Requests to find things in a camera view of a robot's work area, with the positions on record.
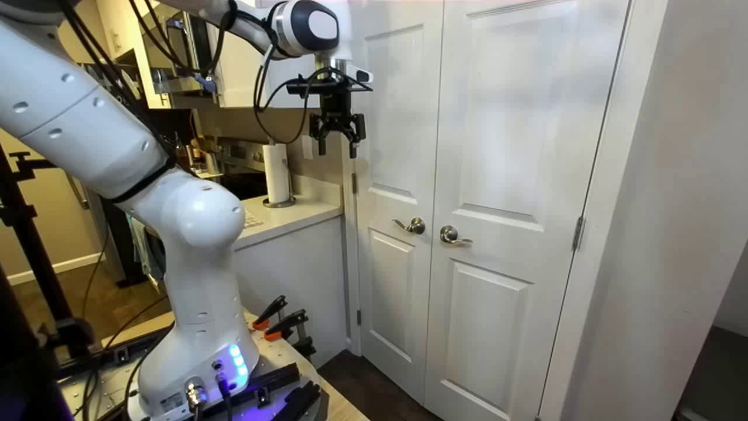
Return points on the white paper towel roll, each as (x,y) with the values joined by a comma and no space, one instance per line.
(277,171)

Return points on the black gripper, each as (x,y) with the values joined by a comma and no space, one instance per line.
(336,115)

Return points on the white kitchen counter cabinet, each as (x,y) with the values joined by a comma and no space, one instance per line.
(298,251)

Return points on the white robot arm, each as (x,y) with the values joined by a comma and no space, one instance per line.
(67,115)

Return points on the orange black spring clamp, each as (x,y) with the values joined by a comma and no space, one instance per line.
(272,310)

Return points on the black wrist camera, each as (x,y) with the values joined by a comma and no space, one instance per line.
(330,80)

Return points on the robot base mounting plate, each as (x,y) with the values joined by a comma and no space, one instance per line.
(267,397)

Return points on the black camera tripod stand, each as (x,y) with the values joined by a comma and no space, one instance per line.
(71,332)

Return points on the white closet door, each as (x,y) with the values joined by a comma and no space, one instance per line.
(524,90)
(399,40)

